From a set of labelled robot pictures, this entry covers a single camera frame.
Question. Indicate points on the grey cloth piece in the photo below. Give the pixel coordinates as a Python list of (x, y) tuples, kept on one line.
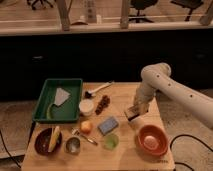
[(61, 96)]

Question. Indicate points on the black office chair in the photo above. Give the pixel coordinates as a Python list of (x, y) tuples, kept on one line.
[(141, 5), (43, 4)]

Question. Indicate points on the metal spoon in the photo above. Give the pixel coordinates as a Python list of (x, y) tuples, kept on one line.
[(78, 133)]

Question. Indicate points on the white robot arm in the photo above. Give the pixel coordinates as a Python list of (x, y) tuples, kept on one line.
[(157, 77)]

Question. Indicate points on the white round container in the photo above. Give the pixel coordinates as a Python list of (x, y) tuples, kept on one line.
[(86, 107)]

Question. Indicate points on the red plastic bowl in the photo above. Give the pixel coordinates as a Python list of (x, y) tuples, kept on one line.
[(158, 133)]

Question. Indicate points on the black office chair left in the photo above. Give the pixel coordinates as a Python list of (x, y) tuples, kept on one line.
[(43, 4)]

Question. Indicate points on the green plastic tray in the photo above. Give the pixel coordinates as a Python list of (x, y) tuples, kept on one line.
[(68, 112)]

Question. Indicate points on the green banana in tray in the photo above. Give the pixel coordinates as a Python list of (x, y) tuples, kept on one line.
[(49, 111)]

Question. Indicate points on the dark brown bowl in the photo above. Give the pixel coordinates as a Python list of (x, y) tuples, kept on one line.
[(42, 143)]

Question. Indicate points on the egg in red bowl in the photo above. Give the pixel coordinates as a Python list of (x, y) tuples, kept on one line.
[(150, 142)]

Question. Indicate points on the green plastic cup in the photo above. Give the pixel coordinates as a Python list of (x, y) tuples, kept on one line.
[(110, 141)]

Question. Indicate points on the small metal cup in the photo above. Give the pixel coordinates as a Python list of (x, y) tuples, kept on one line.
[(72, 145)]

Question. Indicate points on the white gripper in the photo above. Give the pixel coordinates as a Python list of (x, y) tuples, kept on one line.
[(144, 95)]

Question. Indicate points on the orange fruit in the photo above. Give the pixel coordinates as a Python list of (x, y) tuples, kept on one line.
[(86, 127)]

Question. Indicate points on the blue sponge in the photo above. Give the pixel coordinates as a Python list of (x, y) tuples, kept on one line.
[(108, 125)]

